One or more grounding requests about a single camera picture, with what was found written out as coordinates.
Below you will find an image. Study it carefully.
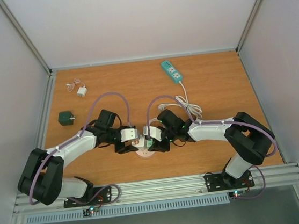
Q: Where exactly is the white cube adapter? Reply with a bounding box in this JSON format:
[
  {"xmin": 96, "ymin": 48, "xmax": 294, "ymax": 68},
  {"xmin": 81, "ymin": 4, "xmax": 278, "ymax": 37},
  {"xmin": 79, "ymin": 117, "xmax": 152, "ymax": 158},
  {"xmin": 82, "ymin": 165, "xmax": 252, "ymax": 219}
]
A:
[{"xmin": 132, "ymin": 135, "xmax": 146, "ymax": 151}]

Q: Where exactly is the dark green dragon cube adapter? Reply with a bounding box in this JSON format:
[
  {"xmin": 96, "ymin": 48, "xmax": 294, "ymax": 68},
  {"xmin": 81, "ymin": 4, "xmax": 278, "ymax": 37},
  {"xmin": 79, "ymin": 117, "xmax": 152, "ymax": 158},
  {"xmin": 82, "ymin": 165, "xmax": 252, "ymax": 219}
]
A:
[{"xmin": 58, "ymin": 111, "xmax": 75, "ymax": 126}]

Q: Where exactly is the teal power strip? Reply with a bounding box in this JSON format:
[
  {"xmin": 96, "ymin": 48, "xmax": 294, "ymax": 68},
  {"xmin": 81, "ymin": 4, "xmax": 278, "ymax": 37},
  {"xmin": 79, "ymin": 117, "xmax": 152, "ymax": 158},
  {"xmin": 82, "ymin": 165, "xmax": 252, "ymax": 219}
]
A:
[{"xmin": 161, "ymin": 60, "xmax": 184, "ymax": 84}]

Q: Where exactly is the pink round power socket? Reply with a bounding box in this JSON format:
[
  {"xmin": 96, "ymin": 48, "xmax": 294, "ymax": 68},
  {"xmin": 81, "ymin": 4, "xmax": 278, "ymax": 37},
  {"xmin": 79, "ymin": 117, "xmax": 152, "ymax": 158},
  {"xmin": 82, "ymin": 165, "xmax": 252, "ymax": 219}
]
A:
[{"xmin": 135, "ymin": 150, "xmax": 155, "ymax": 159}]

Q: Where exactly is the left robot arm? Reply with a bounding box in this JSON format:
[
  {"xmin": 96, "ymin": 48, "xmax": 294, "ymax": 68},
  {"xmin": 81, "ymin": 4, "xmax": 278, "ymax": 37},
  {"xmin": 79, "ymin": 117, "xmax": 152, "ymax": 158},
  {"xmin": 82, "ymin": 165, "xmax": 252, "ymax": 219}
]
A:
[{"xmin": 17, "ymin": 110, "xmax": 139, "ymax": 205}]

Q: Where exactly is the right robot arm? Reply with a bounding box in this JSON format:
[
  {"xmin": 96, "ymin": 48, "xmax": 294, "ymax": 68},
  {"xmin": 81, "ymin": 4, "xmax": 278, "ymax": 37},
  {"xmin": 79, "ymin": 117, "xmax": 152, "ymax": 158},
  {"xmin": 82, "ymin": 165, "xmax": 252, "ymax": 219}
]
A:
[{"xmin": 143, "ymin": 110, "xmax": 278, "ymax": 189}]

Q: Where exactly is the light green plug adapter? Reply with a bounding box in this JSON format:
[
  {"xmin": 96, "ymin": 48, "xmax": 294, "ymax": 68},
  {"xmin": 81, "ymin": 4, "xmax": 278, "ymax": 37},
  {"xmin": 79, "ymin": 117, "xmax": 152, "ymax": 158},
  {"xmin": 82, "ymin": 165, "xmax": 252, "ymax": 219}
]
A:
[{"xmin": 145, "ymin": 139, "xmax": 154, "ymax": 149}]

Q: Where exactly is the left controller board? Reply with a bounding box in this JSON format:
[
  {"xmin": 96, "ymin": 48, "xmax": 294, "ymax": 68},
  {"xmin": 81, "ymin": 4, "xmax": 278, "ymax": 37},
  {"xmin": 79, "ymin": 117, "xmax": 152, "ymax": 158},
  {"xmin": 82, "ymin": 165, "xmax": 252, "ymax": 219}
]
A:
[{"xmin": 82, "ymin": 206, "xmax": 100, "ymax": 218}]

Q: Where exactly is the controller board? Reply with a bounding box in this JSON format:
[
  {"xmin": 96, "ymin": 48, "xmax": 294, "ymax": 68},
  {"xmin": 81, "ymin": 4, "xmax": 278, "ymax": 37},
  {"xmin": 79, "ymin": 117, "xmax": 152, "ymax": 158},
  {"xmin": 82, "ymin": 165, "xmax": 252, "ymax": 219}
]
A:
[
  {"xmin": 229, "ymin": 189, "xmax": 249, "ymax": 198},
  {"xmin": 82, "ymin": 206, "xmax": 100, "ymax": 218}
]

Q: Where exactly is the right controller board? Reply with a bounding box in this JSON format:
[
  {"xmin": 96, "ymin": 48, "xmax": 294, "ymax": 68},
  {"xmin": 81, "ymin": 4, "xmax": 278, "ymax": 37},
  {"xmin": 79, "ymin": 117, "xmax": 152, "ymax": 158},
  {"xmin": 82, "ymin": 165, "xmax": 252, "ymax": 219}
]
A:
[{"xmin": 229, "ymin": 189, "xmax": 249, "ymax": 198}]

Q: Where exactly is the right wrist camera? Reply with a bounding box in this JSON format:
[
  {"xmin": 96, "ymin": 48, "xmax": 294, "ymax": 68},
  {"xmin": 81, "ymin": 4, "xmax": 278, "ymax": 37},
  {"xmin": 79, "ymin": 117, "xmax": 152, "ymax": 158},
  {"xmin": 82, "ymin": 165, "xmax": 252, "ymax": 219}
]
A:
[{"xmin": 143, "ymin": 126, "xmax": 162, "ymax": 142}]

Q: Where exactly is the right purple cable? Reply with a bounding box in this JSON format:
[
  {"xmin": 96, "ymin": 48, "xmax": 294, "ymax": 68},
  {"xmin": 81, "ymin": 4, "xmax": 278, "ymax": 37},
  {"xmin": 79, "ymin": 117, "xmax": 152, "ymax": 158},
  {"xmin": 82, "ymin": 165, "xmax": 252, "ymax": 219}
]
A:
[{"xmin": 142, "ymin": 83, "xmax": 283, "ymax": 209}]

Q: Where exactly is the purple cable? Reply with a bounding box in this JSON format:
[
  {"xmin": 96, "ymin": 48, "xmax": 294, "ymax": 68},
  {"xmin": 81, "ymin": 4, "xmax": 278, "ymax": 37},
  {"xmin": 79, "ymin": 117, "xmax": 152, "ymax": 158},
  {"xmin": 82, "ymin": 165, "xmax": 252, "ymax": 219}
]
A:
[
  {"xmin": 18, "ymin": 89, "xmax": 144, "ymax": 214},
  {"xmin": 142, "ymin": 83, "xmax": 283, "ymax": 209}
]

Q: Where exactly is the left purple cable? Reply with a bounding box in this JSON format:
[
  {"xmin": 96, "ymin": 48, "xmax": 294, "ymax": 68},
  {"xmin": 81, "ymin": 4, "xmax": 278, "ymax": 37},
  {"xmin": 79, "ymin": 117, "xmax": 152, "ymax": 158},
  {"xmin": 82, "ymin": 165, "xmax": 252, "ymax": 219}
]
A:
[{"xmin": 18, "ymin": 89, "xmax": 144, "ymax": 214}]

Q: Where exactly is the white power strip cord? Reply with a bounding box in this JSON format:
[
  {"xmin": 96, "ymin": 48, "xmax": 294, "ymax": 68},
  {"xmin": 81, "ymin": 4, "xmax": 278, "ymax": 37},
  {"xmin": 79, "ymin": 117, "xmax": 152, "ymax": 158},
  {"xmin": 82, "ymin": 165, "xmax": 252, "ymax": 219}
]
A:
[{"xmin": 154, "ymin": 78, "xmax": 203, "ymax": 123}]

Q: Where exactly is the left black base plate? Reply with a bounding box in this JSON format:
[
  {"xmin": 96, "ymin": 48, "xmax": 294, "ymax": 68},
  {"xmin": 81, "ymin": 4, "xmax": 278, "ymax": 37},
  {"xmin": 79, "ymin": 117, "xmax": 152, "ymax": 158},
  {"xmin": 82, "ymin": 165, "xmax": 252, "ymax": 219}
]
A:
[{"xmin": 63, "ymin": 186, "xmax": 112, "ymax": 208}]

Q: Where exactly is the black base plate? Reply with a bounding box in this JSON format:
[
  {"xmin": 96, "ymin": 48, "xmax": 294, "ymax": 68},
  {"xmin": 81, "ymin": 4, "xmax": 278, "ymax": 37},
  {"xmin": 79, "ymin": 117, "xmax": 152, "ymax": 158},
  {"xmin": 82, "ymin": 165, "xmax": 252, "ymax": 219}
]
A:
[
  {"xmin": 203, "ymin": 170, "xmax": 255, "ymax": 192},
  {"xmin": 63, "ymin": 186, "xmax": 112, "ymax": 208}
]

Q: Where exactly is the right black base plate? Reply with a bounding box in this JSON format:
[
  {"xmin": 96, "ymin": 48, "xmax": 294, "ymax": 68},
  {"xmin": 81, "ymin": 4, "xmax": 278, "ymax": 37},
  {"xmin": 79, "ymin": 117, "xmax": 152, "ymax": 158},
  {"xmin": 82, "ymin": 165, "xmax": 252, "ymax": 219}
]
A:
[{"xmin": 203, "ymin": 170, "xmax": 255, "ymax": 192}]

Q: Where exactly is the grey slotted cable duct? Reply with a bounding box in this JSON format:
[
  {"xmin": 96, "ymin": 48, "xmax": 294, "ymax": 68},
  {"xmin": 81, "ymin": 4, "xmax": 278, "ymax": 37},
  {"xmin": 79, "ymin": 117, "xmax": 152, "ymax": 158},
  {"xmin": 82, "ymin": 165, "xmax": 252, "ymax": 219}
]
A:
[{"xmin": 26, "ymin": 193, "xmax": 230, "ymax": 224}]

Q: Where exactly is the aluminium frame rail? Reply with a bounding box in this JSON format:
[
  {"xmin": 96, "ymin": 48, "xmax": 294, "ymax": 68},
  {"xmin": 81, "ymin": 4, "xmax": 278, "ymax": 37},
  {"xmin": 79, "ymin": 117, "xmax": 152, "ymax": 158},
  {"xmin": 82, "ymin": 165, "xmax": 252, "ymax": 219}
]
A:
[{"xmin": 13, "ymin": 163, "xmax": 299, "ymax": 215}]

